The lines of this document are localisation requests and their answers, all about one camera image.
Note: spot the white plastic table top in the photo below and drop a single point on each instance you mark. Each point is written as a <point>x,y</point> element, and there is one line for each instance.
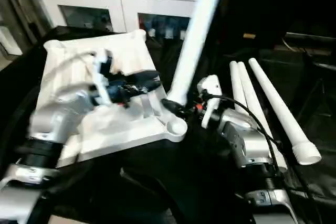
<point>131,124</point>

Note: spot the white plastic table leg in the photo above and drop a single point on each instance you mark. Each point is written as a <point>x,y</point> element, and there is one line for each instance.
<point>197,35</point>
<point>235,82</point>
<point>278,103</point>
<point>249,95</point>

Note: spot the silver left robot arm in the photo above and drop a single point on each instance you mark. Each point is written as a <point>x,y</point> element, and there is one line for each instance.
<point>58,119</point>

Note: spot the small yellow label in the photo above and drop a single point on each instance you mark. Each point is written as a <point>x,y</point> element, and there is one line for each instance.
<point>249,36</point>

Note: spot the black plastic mat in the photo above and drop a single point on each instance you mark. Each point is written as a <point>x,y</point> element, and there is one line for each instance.
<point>315,103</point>

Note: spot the black bench with silver rail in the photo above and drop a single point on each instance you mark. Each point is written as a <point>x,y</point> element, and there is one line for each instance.
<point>312,45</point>

